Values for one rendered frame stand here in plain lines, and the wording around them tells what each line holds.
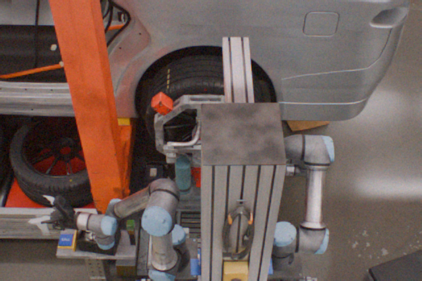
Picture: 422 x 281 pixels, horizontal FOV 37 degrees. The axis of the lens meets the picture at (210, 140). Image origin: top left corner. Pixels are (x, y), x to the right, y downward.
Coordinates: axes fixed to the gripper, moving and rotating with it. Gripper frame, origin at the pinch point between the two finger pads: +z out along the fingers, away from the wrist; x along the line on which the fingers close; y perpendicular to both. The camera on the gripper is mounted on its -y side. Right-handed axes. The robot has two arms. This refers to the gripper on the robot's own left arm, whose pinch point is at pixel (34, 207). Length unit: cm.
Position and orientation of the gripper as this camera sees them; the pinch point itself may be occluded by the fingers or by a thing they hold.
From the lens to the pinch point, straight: 280.1
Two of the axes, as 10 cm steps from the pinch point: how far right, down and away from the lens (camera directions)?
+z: -9.7, -1.7, 1.5
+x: 2.3, -6.6, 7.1
